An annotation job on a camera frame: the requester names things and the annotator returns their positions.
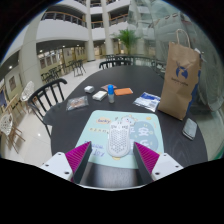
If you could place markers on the clear plastic snack bag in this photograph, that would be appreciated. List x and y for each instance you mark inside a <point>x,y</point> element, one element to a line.
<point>77,103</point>

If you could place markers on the white lattice chair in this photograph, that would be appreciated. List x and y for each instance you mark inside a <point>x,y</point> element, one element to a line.
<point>6,125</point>
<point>27,90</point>

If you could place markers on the group of dark chairs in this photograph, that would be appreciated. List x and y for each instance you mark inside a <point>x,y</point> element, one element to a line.
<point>61,70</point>

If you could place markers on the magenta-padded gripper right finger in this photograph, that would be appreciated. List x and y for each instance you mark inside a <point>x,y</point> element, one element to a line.
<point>164,165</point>

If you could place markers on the pinkish brown flat card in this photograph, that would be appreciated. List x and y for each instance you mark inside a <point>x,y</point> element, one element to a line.
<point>104,87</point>

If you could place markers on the brown paper bag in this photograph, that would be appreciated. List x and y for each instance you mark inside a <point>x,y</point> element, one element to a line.
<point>178,86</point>

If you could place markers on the white perforated computer mouse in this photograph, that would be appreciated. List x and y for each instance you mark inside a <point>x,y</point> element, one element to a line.
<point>118,140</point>

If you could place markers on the black spindle-back chair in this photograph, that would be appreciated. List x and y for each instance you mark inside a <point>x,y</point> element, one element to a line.
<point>36,98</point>
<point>115,62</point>

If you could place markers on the green potted palm plant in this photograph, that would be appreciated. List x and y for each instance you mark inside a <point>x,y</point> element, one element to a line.
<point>127,37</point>

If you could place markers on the light green printed mouse pad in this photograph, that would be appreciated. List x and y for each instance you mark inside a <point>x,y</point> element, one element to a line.
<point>146,136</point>

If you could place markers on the grey smartphone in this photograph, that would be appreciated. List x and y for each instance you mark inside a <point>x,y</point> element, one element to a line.
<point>190,128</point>

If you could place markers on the white and blue plastic packet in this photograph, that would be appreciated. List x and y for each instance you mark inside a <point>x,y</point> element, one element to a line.
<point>147,101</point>

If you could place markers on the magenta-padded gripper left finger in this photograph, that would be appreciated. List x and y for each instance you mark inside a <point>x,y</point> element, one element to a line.
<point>59,165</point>

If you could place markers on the small white box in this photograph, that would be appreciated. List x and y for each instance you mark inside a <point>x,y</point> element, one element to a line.
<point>89,89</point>

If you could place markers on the small blue-capped bottle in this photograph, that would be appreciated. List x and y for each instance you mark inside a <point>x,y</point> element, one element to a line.
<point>111,96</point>

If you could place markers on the flat orange packet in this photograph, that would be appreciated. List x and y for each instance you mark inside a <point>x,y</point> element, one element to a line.
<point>123,91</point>

